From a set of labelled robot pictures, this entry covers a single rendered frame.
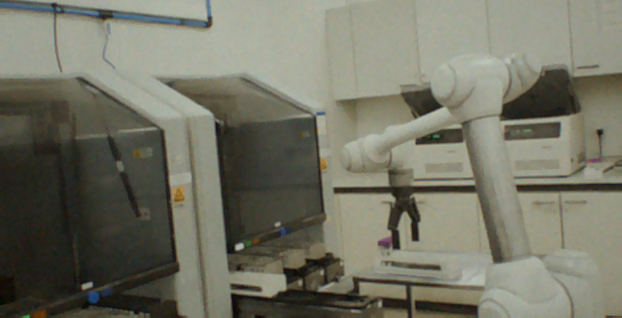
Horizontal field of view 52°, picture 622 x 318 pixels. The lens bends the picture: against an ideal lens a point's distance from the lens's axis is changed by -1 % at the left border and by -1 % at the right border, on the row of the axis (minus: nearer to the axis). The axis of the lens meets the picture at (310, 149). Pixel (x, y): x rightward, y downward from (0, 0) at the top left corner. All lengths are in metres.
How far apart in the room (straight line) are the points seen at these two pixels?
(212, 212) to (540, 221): 2.50
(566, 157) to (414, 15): 1.46
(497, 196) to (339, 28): 3.42
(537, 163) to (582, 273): 2.36
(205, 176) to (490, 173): 0.92
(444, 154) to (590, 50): 1.10
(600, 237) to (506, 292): 2.49
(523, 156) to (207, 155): 2.47
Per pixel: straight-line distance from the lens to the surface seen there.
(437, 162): 4.35
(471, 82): 1.71
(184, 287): 2.09
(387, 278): 2.29
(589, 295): 1.87
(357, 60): 4.90
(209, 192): 2.15
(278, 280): 2.23
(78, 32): 3.28
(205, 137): 2.15
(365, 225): 4.65
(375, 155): 2.12
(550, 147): 4.14
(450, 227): 4.39
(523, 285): 1.71
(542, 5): 4.45
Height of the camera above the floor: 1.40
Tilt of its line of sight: 3 degrees down
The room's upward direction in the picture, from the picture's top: 5 degrees counter-clockwise
